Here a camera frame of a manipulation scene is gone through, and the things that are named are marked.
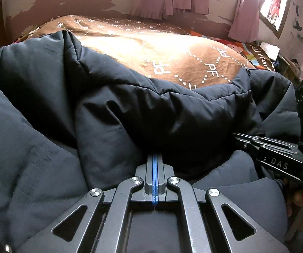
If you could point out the brown framed window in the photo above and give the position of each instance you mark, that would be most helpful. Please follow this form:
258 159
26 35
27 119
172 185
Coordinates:
267 10

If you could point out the brown printed blanket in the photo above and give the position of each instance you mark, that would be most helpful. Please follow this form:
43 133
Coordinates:
154 47

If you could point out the round wall clock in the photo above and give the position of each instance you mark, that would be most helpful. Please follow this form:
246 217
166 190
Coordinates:
299 11

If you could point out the black padded jacket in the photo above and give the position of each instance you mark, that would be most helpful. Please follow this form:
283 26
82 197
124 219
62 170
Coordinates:
62 137

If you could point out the cluttered desk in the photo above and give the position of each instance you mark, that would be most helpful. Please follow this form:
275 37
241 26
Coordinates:
288 68

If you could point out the red hanging cloth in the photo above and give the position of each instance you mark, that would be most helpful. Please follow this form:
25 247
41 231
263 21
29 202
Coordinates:
275 1

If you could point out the black wall hook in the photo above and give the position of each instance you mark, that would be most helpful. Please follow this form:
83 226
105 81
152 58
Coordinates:
297 24

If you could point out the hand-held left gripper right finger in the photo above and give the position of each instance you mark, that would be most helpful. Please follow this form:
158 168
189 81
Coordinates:
188 200

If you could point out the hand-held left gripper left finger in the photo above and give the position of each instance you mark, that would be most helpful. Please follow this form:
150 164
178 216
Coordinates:
119 200

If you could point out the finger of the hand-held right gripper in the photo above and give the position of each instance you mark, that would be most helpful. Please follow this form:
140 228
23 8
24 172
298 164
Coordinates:
259 142

